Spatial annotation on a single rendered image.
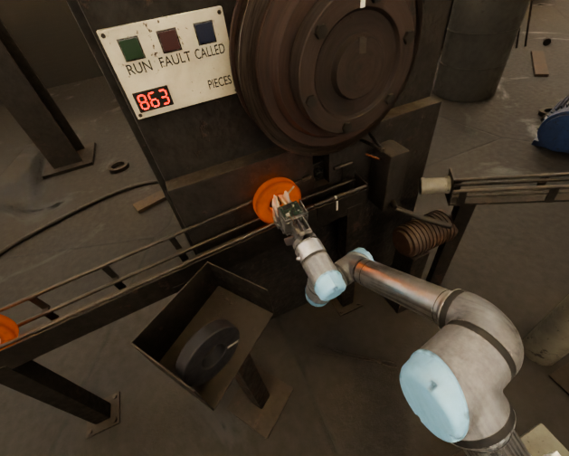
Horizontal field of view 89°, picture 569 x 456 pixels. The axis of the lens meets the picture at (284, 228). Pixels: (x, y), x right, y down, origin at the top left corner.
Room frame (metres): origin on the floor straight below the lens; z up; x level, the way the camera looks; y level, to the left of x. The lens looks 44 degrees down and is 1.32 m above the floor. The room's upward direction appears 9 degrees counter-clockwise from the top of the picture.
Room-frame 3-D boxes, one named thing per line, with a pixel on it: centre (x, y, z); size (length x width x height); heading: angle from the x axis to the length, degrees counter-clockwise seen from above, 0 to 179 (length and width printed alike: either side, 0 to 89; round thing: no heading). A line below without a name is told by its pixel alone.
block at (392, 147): (0.84, -0.40, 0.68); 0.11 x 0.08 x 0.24; 17
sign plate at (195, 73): (0.76, 0.18, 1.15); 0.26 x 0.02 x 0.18; 107
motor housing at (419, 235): (0.73, -0.53, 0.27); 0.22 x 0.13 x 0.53; 107
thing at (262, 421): (0.37, 0.22, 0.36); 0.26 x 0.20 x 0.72; 142
